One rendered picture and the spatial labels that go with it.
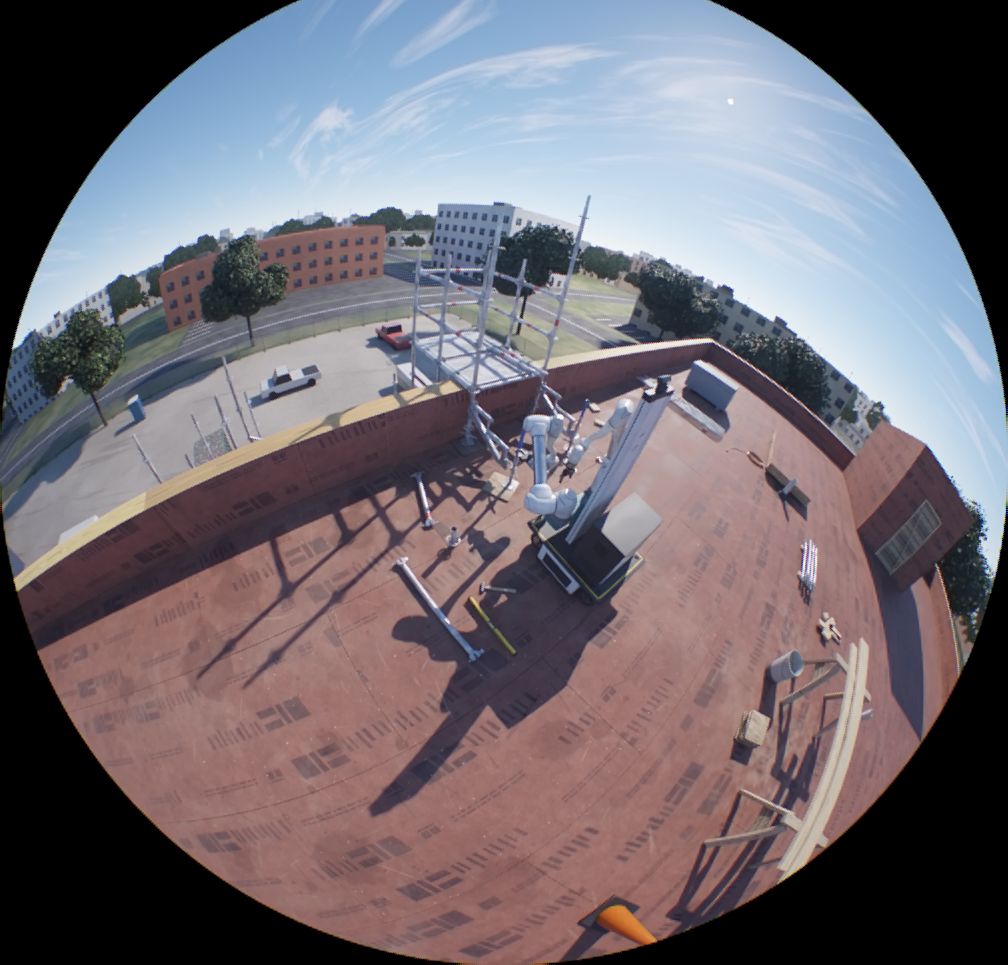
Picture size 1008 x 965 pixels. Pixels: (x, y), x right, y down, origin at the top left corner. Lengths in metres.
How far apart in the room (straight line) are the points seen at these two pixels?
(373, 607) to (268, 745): 1.51
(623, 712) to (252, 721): 2.83
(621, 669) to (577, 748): 0.76
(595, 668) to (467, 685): 1.01
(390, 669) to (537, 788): 1.39
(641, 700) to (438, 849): 1.93
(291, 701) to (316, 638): 0.57
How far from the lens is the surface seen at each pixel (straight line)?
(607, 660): 2.77
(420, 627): 2.52
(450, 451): 3.61
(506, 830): 2.65
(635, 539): 2.26
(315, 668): 2.62
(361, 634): 2.57
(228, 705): 2.98
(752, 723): 3.58
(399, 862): 2.77
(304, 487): 3.26
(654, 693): 2.95
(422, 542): 2.83
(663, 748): 3.01
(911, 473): 9.59
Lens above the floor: 2.42
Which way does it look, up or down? 42 degrees down
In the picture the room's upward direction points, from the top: 13 degrees clockwise
